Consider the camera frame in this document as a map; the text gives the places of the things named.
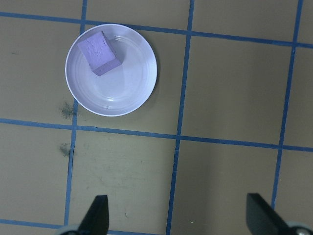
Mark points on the lavender round plate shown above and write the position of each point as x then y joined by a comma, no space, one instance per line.
115,88

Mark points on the purple foam block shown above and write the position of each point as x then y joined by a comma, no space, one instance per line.
99,52

